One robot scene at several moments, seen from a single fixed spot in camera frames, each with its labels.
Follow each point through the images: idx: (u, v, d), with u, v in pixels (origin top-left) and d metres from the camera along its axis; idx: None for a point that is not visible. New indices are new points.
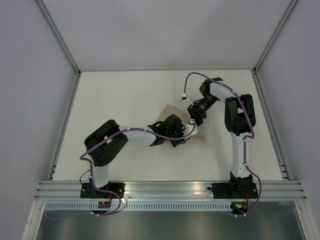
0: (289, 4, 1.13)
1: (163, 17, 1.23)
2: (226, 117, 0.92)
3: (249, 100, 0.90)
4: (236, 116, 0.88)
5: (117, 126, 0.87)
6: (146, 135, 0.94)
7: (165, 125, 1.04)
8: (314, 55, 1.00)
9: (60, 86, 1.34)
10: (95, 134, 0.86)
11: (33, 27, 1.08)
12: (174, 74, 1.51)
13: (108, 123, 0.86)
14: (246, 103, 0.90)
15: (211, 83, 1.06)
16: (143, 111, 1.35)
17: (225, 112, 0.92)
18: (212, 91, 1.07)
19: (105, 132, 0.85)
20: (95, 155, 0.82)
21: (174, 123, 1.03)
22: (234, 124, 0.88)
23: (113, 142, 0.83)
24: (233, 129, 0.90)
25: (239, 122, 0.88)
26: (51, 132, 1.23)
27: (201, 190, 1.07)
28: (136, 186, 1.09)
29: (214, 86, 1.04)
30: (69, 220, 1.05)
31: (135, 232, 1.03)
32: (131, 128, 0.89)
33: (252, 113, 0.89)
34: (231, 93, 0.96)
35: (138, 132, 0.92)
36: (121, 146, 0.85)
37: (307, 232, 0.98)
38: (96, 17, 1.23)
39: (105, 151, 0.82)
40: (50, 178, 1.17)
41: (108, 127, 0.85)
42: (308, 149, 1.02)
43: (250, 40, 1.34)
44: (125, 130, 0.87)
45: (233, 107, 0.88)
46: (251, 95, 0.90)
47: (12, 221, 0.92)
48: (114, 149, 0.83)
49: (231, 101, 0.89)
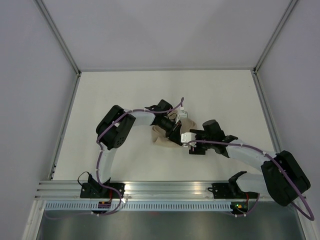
0: (289, 4, 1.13)
1: (163, 18, 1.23)
2: (271, 188, 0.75)
3: (289, 159, 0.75)
4: (284, 186, 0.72)
5: (122, 110, 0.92)
6: (146, 115, 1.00)
7: (159, 106, 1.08)
8: (315, 54, 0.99)
9: (59, 86, 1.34)
10: (104, 120, 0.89)
11: (33, 27, 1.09)
12: (173, 73, 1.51)
13: (114, 108, 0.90)
14: (288, 162, 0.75)
15: (227, 146, 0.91)
16: (146, 95, 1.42)
17: (267, 183, 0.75)
18: (232, 154, 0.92)
19: (113, 116, 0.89)
20: (110, 137, 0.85)
21: (167, 104, 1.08)
22: (286, 196, 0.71)
23: (124, 123, 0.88)
24: (286, 203, 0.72)
25: (291, 192, 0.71)
26: (51, 132, 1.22)
27: (201, 190, 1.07)
28: (136, 186, 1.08)
29: (232, 149, 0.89)
30: (69, 221, 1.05)
31: (136, 232, 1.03)
32: (134, 110, 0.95)
33: (302, 175, 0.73)
34: (262, 155, 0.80)
35: (139, 113, 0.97)
36: (130, 126, 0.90)
37: (307, 232, 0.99)
38: (96, 17, 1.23)
39: (118, 132, 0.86)
40: (50, 178, 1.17)
41: (115, 112, 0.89)
42: (308, 150, 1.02)
43: (250, 40, 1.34)
44: (130, 111, 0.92)
45: (276, 175, 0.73)
46: (290, 153, 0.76)
47: (12, 222, 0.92)
48: (126, 129, 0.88)
49: (271, 168, 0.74)
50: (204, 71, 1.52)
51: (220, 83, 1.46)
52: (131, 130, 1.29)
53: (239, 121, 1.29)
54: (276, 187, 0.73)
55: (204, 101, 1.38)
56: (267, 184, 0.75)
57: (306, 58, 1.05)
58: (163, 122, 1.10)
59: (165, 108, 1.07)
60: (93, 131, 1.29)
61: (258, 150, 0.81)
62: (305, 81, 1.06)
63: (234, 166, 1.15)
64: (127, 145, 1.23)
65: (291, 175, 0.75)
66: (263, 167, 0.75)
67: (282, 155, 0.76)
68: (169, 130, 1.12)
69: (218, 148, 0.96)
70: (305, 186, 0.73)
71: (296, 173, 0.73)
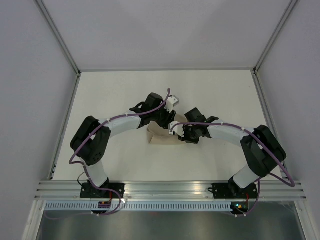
0: (289, 4, 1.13)
1: (163, 18, 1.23)
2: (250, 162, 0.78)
3: (266, 132, 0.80)
4: (263, 156, 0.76)
5: (96, 121, 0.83)
6: (128, 120, 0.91)
7: (148, 103, 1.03)
8: (315, 54, 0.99)
9: (59, 86, 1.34)
10: (77, 135, 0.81)
11: (33, 27, 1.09)
12: (173, 74, 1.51)
13: (86, 120, 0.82)
14: (265, 136, 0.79)
15: (209, 127, 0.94)
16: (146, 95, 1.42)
17: (247, 157, 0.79)
18: (212, 134, 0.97)
19: (86, 130, 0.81)
20: (85, 155, 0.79)
21: (156, 99, 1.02)
22: (264, 167, 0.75)
23: (97, 137, 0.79)
24: (265, 173, 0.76)
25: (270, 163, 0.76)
26: (50, 132, 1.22)
27: (201, 190, 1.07)
28: (136, 186, 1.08)
29: (213, 129, 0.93)
30: (69, 221, 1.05)
31: (135, 232, 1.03)
32: (111, 119, 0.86)
33: (278, 146, 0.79)
34: (241, 131, 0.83)
35: (118, 120, 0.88)
36: (107, 139, 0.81)
37: (307, 232, 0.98)
38: (96, 17, 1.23)
39: (92, 149, 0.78)
40: (50, 177, 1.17)
41: (88, 125, 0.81)
42: (308, 149, 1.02)
43: (250, 40, 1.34)
44: (105, 123, 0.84)
45: (254, 148, 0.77)
46: (266, 126, 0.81)
47: (12, 222, 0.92)
48: (101, 144, 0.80)
49: (249, 143, 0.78)
50: (204, 71, 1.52)
51: (220, 83, 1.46)
52: (131, 130, 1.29)
53: (239, 121, 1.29)
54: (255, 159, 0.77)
55: (204, 101, 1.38)
56: (247, 158, 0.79)
57: (306, 58, 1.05)
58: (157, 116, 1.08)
59: (153, 105, 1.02)
60: None
61: (238, 127, 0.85)
62: (305, 81, 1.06)
63: (233, 166, 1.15)
64: (127, 145, 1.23)
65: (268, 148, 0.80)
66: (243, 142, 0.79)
67: (260, 129, 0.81)
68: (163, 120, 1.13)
69: (200, 130, 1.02)
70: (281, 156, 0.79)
71: (272, 144, 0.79)
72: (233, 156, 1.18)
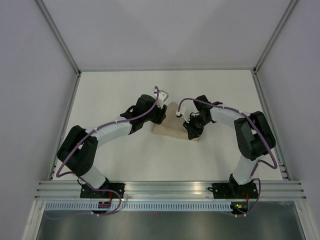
0: (289, 5, 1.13)
1: (163, 18, 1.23)
2: (242, 143, 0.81)
3: (260, 118, 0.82)
4: (252, 138, 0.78)
5: (83, 131, 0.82)
6: (118, 127, 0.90)
7: (139, 107, 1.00)
8: (315, 54, 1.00)
9: (59, 86, 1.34)
10: (63, 146, 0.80)
11: (33, 27, 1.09)
12: (173, 74, 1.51)
13: (72, 130, 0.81)
14: (259, 121, 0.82)
15: (211, 109, 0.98)
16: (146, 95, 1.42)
17: (239, 137, 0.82)
18: (213, 116, 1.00)
19: (72, 140, 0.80)
20: (72, 165, 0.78)
21: (146, 102, 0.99)
22: (252, 148, 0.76)
23: (84, 147, 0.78)
24: (253, 154, 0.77)
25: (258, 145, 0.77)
26: (50, 132, 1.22)
27: (201, 190, 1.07)
28: (136, 186, 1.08)
29: (215, 111, 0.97)
30: (69, 221, 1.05)
31: (135, 232, 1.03)
32: (98, 127, 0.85)
33: (269, 133, 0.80)
34: (238, 114, 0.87)
35: (107, 128, 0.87)
36: (94, 149, 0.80)
37: (307, 232, 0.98)
38: (96, 17, 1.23)
39: (79, 159, 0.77)
40: (50, 177, 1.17)
41: (74, 135, 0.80)
42: (308, 149, 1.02)
43: (250, 39, 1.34)
44: (93, 132, 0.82)
45: (246, 129, 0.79)
46: (262, 113, 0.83)
47: (12, 222, 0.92)
48: (88, 153, 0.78)
49: (242, 123, 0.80)
50: (204, 71, 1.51)
51: (220, 83, 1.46)
52: None
53: None
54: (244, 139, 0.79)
55: None
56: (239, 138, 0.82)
57: (307, 58, 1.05)
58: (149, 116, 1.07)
59: (145, 109, 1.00)
60: None
61: (235, 110, 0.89)
62: (305, 81, 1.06)
63: (233, 165, 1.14)
64: (126, 145, 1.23)
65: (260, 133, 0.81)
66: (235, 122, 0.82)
67: (255, 114, 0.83)
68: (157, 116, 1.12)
69: (203, 112, 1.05)
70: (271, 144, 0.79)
71: (264, 130, 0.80)
72: (232, 142, 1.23)
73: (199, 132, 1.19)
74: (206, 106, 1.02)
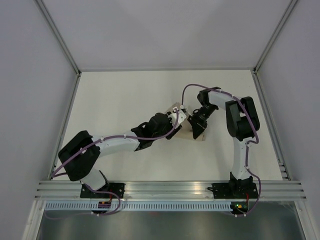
0: (288, 5, 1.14)
1: (163, 18, 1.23)
2: (230, 122, 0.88)
3: (249, 103, 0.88)
4: (239, 120, 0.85)
5: (89, 138, 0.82)
6: (122, 143, 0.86)
7: (151, 126, 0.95)
8: (314, 54, 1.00)
9: (59, 86, 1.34)
10: (67, 147, 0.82)
11: (33, 27, 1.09)
12: (173, 74, 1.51)
13: (80, 134, 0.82)
14: (247, 105, 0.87)
15: (209, 93, 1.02)
16: (146, 95, 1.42)
17: (228, 118, 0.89)
18: (210, 100, 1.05)
19: (76, 144, 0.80)
20: (68, 169, 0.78)
21: (159, 123, 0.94)
22: (237, 128, 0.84)
23: (85, 155, 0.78)
24: (238, 133, 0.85)
25: (243, 126, 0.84)
26: (51, 132, 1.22)
27: (201, 189, 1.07)
28: (136, 186, 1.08)
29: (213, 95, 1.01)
30: (69, 220, 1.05)
31: (135, 232, 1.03)
32: (105, 138, 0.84)
33: (256, 116, 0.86)
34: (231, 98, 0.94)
35: (114, 139, 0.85)
36: (94, 159, 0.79)
37: (307, 233, 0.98)
38: (96, 17, 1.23)
39: (76, 165, 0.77)
40: (50, 177, 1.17)
41: (79, 140, 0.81)
42: (308, 149, 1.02)
43: (250, 39, 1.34)
44: (98, 141, 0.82)
45: (235, 110, 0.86)
46: (251, 98, 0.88)
47: (12, 222, 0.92)
48: (87, 162, 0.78)
49: (232, 105, 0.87)
50: (204, 71, 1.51)
51: (220, 83, 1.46)
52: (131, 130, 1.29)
53: None
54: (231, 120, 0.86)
55: None
56: (228, 118, 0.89)
57: (306, 58, 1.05)
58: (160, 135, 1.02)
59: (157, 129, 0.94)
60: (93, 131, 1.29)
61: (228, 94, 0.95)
62: (305, 82, 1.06)
63: None
64: None
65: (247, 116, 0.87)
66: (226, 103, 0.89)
67: (245, 99, 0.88)
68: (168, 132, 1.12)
69: (202, 96, 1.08)
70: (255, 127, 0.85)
71: (252, 113, 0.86)
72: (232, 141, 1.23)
73: (205, 126, 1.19)
74: (204, 90, 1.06)
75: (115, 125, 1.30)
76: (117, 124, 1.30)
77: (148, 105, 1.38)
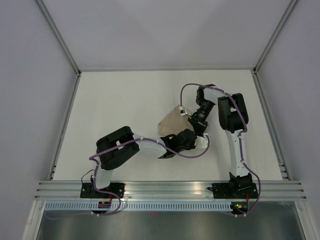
0: (289, 5, 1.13)
1: (163, 18, 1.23)
2: (221, 116, 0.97)
3: (240, 98, 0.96)
4: (229, 114, 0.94)
5: (131, 134, 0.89)
6: (156, 146, 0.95)
7: (178, 140, 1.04)
8: (314, 54, 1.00)
9: (59, 86, 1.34)
10: (108, 137, 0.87)
11: (34, 27, 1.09)
12: (174, 74, 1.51)
13: (123, 128, 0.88)
14: (237, 100, 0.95)
15: (204, 89, 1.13)
16: (146, 95, 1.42)
17: (219, 112, 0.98)
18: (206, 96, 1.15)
19: (118, 137, 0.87)
20: (104, 158, 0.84)
21: (186, 139, 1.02)
22: (227, 121, 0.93)
23: (125, 149, 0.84)
24: (229, 126, 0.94)
25: (233, 120, 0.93)
26: (51, 132, 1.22)
27: (201, 189, 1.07)
28: (136, 186, 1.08)
29: (207, 91, 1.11)
30: (69, 221, 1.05)
31: (135, 231, 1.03)
32: (144, 138, 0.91)
33: (245, 110, 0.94)
34: (223, 94, 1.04)
35: (150, 142, 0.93)
36: (131, 155, 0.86)
37: (307, 233, 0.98)
38: (97, 17, 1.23)
39: (114, 156, 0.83)
40: (50, 178, 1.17)
41: (122, 134, 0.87)
42: (308, 149, 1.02)
43: (250, 40, 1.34)
44: (138, 140, 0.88)
45: (225, 105, 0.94)
46: (241, 94, 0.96)
47: (12, 222, 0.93)
48: (124, 156, 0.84)
49: (223, 100, 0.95)
50: (204, 71, 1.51)
51: (219, 83, 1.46)
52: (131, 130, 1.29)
53: None
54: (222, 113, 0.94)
55: None
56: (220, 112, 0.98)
57: (307, 59, 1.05)
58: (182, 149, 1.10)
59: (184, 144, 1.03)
60: (93, 131, 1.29)
61: (220, 91, 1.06)
62: (305, 82, 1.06)
63: None
64: None
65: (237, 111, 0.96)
66: (218, 99, 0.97)
67: (235, 95, 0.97)
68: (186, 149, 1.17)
69: (198, 93, 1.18)
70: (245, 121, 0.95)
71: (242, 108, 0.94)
72: None
73: (206, 125, 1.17)
74: (200, 87, 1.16)
75: (115, 125, 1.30)
76: (117, 124, 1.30)
77: (148, 106, 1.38)
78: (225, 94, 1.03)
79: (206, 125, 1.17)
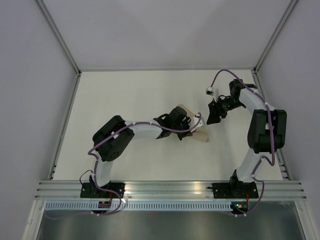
0: (289, 5, 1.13)
1: (163, 17, 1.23)
2: (251, 131, 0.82)
3: (281, 117, 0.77)
4: (262, 132, 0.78)
5: (122, 122, 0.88)
6: (151, 129, 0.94)
7: (171, 117, 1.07)
8: (314, 54, 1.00)
9: (59, 86, 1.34)
10: (102, 130, 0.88)
11: (34, 27, 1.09)
12: (174, 73, 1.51)
13: (114, 118, 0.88)
14: (277, 119, 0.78)
15: (243, 90, 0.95)
16: (146, 95, 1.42)
17: (251, 125, 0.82)
18: (241, 97, 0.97)
19: (111, 127, 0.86)
20: (103, 150, 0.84)
21: (179, 115, 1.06)
22: (257, 140, 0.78)
23: (120, 137, 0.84)
24: (256, 146, 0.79)
25: (263, 140, 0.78)
26: (51, 132, 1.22)
27: (201, 189, 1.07)
28: (136, 186, 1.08)
29: (245, 93, 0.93)
30: (69, 221, 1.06)
31: (135, 231, 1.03)
32: (136, 123, 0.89)
33: (282, 134, 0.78)
34: (263, 105, 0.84)
35: (143, 126, 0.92)
36: (128, 141, 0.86)
37: (307, 232, 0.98)
38: (97, 17, 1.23)
39: (113, 146, 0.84)
40: (50, 177, 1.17)
41: (114, 124, 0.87)
42: (308, 149, 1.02)
43: (250, 39, 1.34)
44: (131, 125, 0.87)
45: (261, 122, 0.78)
46: (286, 113, 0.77)
47: (13, 222, 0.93)
48: (121, 143, 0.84)
49: (260, 115, 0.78)
50: (204, 71, 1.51)
51: (220, 82, 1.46)
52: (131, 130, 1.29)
53: (239, 121, 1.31)
54: (254, 130, 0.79)
55: (204, 101, 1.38)
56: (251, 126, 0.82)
57: (307, 58, 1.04)
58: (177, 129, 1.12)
59: (177, 120, 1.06)
60: (92, 130, 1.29)
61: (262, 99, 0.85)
62: (305, 81, 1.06)
63: (234, 165, 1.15)
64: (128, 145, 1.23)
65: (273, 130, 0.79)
66: (254, 111, 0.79)
67: (278, 112, 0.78)
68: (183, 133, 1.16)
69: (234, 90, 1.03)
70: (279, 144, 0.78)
71: (279, 130, 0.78)
72: (233, 142, 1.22)
73: (225, 113, 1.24)
74: (238, 85, 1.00)
75: None
76: None
77: (148, 105, 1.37)
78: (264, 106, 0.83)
79: (224, 113, 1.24)
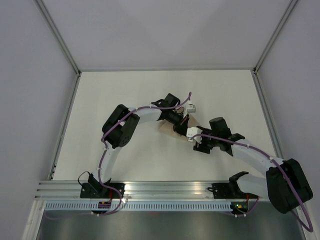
0: (289, 4, 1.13)
1: (163, 17, 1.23)
2: (272, 194, 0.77)
3: (295, 168, 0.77)
4: (287, 194, 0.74)
5: (126, 109, 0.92)
6: (152, 111, 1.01)
7: (167, 101, 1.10)
8: (314, 54, 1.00)
9: (59, 86, 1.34)
10: (109, 120, 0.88)
11: (34, 27, 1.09)
12: (174, 74, 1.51)
13: (118, 107, 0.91)
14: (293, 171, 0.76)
15: (233, 145, 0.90)
16: (146, 95, 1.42)
17: (269, 188, 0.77)
18: (234, 153, 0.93)
19: (117, 116, 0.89)
20: (115, 136, 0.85)
21: (174, 98, 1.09)
22: (287, 204, 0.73)
23: (129, 122, 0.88)
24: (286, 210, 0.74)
25: (293, 201, 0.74)
26: (50, 132, 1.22)
27: (201, 190, 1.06)
28: (136, 186, 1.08)
29: (238, 150, 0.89)
30: (69, 221, 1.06)
31: (135, 231, 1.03)
32: (138, 108, 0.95)
33: (306, 184, 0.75)
34: (269, 160, 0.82)
35: (145, 110, 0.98)
36: (135, 125, 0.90)
37: (307, 232, 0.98)
38: (96, 17, 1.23)
39: (123, 132, 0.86)
40: (50, 178, 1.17)
41: (120, 111, 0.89)
42: (308, 149, 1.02)
43: (250, 39, 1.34)
44: (134, 111, 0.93)
45: (280, 182, 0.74)
46: (297, 162, 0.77)
47: (12, 222, 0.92)
48: (130, 128, 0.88)
49: (275, 175, 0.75)
50: (204, 71, 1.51)
51: (220, 82, 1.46)
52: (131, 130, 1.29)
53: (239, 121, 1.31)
54: (278, 194, 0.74)
55: (204, 101, 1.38)
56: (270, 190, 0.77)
57: (306, 59, 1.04)
58: (171, 116, 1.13)
59: (171, 103, 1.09)
60: (92, 130, 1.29)
61: (265, 154, 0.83)
62: (305, 81, 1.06)
63: (234, 165, 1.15)
64: (128, 145, 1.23)
65: (294, 184, 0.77)
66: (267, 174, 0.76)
67: (288, 163, 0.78)
68: (177, 124, 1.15)
69: (222, 145, 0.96)
70: (307, 197, 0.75)
71: (301, 182, 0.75)
72: None
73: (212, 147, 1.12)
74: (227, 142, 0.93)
75: None
76: None
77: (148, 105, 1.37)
78: (271, 163, 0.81)
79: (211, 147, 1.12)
